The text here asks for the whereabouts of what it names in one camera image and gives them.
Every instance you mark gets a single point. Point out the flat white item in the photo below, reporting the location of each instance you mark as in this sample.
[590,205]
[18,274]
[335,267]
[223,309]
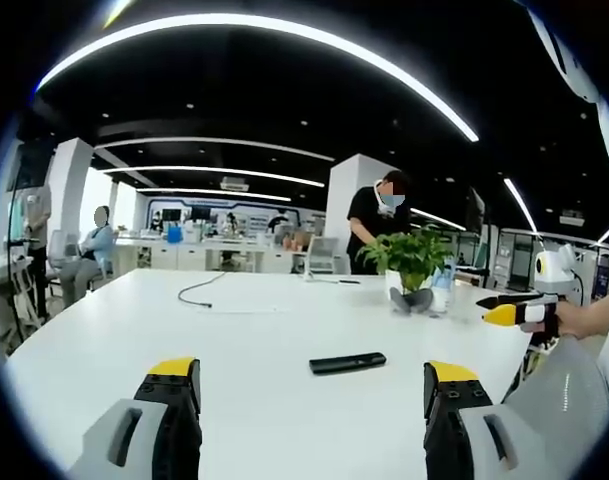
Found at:
[334,281]

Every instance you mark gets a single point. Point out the green potted plant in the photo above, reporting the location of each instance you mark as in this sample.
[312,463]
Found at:
[409,255]

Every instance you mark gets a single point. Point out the grey mesh chair backrest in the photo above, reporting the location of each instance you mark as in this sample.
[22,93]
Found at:
[569,390]

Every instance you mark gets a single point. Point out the black monitor screen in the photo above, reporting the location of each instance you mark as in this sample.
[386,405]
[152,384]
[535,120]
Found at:
[475,210]

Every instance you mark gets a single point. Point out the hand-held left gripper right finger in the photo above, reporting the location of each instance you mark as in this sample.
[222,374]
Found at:
[449,425]

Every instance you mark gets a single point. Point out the ceiling air conditioner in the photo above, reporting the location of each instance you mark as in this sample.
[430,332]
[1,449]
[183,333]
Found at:
[234,184]

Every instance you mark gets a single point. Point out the long curved ceiling light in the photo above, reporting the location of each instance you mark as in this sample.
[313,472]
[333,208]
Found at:
[264,25]

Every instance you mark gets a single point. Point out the person's right hand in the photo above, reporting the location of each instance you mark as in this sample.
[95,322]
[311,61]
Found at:
[571,317]

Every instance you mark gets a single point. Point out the white and blue bottle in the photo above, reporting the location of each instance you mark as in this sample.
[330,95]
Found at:
[443,290]

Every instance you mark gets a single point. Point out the grey office chair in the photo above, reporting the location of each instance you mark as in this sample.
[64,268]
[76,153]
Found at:
[59,260]

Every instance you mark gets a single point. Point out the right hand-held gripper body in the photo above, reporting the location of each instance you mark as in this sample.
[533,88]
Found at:
[551,270]

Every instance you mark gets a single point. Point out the black remote control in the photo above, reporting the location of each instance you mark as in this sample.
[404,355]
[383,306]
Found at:
[346,363]

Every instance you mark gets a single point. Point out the row of white desks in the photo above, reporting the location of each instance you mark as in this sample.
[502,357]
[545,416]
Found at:
[199,255]

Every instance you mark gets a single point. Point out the ceiling light strip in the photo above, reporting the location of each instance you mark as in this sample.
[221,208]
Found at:
[520,202]
[214,193]
[214,144]
[214,172]

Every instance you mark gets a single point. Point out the dark grey object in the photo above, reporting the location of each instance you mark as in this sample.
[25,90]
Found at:
[413,301]

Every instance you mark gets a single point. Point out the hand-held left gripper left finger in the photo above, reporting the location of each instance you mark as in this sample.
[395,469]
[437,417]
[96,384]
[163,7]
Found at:
[176,425]

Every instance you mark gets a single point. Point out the white mesh office chair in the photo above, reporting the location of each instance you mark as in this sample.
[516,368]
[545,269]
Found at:
[323,255]

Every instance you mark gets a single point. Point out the white worn device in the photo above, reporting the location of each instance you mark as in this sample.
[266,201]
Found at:
[566,55]

